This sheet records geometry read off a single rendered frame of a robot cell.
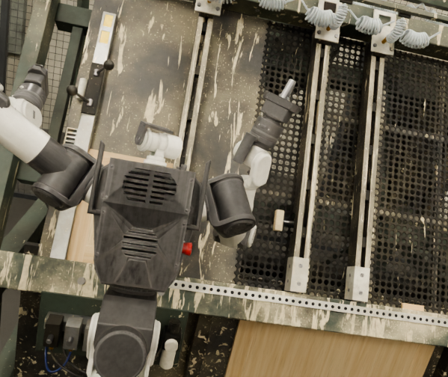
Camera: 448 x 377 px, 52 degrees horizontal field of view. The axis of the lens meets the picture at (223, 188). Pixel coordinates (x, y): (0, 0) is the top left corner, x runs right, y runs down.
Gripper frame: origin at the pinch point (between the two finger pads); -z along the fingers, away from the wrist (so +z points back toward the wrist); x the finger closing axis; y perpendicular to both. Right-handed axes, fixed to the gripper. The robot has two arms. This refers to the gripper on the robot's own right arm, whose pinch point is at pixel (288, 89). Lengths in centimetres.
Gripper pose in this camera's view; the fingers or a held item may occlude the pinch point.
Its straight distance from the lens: 143.4
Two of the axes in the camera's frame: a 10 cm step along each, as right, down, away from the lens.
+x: -8.0, -4.9, 3.5
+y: 4.0, 0.1, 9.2
